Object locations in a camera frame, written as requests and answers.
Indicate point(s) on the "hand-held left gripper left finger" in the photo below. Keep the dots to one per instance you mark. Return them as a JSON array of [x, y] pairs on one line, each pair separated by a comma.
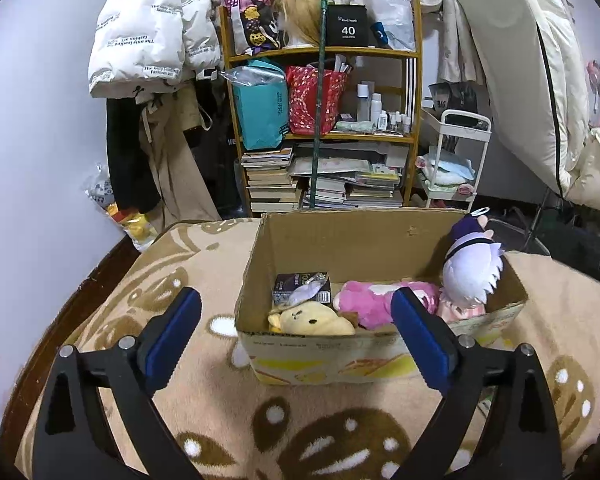
[[172, 340]]

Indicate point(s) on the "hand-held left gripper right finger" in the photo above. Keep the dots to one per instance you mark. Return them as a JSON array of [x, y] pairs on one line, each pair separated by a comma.
[[420, 340]]

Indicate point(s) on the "pink plush toy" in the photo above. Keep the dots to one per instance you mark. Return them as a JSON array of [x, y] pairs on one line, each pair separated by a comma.
[[375, 296]]

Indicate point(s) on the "purple-haired plush doll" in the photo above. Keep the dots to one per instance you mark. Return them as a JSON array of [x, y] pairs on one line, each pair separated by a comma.
[[472, 270]]

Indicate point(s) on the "printed cardboard box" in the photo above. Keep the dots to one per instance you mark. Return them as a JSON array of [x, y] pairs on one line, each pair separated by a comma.
[[330, 355]]

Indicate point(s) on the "yellow dog plush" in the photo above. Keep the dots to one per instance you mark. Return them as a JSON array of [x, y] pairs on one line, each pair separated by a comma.
[[310, 321]]

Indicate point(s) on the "black tissue pack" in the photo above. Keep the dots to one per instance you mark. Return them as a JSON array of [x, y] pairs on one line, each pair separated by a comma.
[[285, 285]]

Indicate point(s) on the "beige printed blanket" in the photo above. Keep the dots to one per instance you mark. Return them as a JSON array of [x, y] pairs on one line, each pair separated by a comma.
[[205, 400]]

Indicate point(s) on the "plastic bag of yellow toys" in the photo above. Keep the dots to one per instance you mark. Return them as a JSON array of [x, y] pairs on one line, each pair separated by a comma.
[[135, 225]]

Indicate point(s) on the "beige hanging coat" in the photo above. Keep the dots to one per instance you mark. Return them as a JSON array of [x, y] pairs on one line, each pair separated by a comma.
[[175, 180]]

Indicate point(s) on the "blue and white cloths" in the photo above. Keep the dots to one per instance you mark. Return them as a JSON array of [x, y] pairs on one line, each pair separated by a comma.
[[447, 170]]

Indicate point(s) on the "pile of papers and booklets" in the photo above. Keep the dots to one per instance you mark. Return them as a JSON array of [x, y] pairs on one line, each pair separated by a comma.
[[345, 180]]

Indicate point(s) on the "stack of books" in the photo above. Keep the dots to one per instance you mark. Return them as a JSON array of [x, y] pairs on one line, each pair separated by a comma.
[[270, 185]]

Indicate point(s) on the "black tote bag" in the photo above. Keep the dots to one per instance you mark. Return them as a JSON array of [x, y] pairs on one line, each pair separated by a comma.
[[220, 160]]

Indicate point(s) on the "black hanging garment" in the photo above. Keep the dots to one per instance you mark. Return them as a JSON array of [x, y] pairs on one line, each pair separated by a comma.
[[125, 160]]

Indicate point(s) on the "white trolley cart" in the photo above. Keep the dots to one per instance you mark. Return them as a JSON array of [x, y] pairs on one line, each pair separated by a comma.
[[462, 120]]

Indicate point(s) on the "row of small cosmetic bottles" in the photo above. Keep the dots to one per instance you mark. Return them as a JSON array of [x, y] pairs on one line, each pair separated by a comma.
[[375, 110]]

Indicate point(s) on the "teal paper bag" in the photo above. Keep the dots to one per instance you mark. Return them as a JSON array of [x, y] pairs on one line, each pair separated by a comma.
[[260, 110]]

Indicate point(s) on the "green pole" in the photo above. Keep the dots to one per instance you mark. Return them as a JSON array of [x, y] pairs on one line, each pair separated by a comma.
[[320, 110]]

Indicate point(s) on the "red gift bag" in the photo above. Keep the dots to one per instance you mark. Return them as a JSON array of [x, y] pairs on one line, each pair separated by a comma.
[[307, 105]]

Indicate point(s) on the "clear plastic bag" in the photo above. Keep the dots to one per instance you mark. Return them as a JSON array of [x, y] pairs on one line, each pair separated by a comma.
[[252, 74]]

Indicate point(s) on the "cream folded mattress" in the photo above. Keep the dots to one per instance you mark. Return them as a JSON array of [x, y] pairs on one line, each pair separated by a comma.
[[530, 60]]

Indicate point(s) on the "wooden shelf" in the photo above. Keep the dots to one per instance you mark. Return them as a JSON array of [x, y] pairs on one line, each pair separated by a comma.
[[330, 51]]

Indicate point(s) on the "white puffer jacket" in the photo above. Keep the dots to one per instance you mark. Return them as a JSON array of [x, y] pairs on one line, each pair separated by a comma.
[[140, 35]]

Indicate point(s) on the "black box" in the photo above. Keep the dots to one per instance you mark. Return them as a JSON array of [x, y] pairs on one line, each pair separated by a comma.
[[347, 30]]

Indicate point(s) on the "pink small fan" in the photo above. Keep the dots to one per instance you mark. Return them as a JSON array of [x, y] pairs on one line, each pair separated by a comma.
[[596, 72]]

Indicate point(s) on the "printed tote bag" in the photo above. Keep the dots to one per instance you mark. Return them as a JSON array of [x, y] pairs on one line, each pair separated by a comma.
[[252, 20]]

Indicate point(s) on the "white plastic bag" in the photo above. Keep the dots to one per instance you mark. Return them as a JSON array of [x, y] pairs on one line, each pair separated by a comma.
[[390, 5]]

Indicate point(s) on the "blonde wig head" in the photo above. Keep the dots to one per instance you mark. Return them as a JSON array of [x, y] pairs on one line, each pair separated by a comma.
[[300, 10]]

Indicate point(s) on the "dark wooden bed frame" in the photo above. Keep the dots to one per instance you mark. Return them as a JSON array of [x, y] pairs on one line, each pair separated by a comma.
[[80, 300]]

